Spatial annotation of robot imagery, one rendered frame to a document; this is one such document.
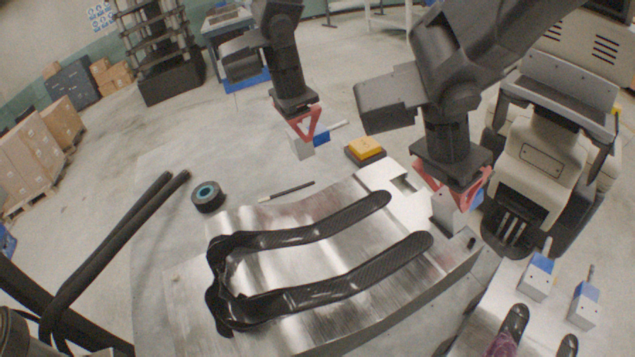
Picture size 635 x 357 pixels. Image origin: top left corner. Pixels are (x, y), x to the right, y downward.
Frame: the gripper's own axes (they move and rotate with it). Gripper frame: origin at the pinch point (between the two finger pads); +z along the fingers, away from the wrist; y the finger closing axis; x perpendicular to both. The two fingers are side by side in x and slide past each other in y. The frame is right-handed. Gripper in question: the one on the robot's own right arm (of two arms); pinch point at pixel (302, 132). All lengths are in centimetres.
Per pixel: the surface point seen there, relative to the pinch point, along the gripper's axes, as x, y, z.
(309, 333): -14.9, 34.3, 2.3
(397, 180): 11.4, 15.6, 7.8
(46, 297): -79, 2, 8
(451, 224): 9.9, 30.9, 3.9
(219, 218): -20.4, 11.5, 0.8
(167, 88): -77, -365, 74
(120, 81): -208, -608, 69
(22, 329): -58, 24, -8
